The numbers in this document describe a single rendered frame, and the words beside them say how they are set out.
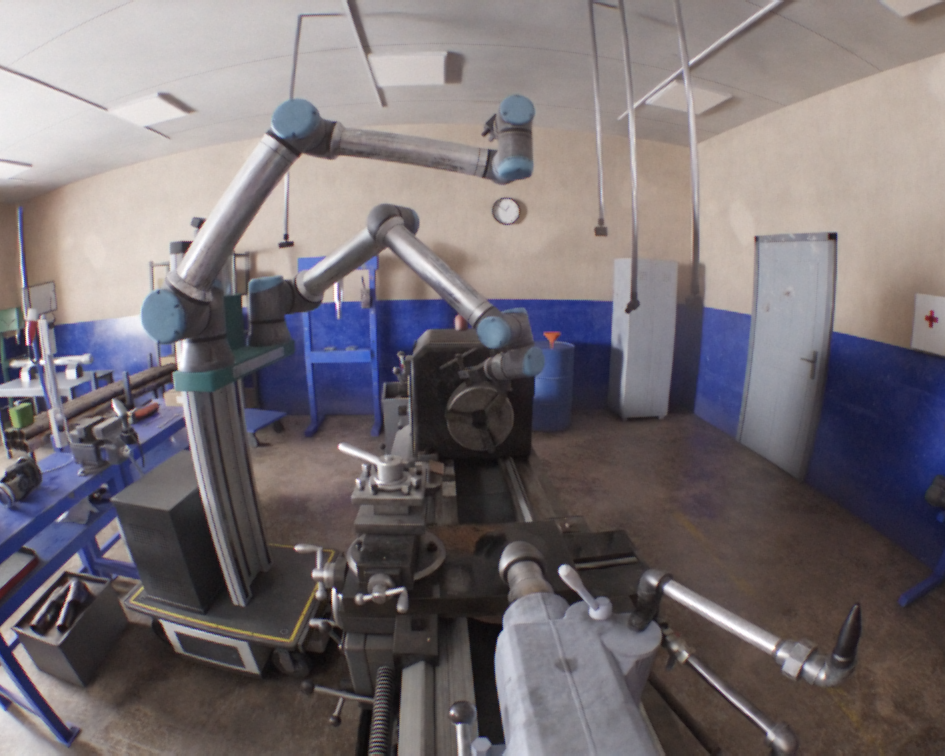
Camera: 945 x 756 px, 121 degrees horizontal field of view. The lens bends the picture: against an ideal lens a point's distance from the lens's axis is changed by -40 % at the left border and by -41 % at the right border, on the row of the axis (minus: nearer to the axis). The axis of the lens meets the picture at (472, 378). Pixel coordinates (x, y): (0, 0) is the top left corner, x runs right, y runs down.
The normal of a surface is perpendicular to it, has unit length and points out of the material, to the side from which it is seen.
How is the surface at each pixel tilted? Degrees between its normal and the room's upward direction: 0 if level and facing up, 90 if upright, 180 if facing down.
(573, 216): 90
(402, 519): 0
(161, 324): 94
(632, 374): 90
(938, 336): 90
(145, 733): 0
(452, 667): 0
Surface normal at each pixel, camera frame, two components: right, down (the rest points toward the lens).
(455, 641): 0.00, -0.97
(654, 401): 0.07, 0.22
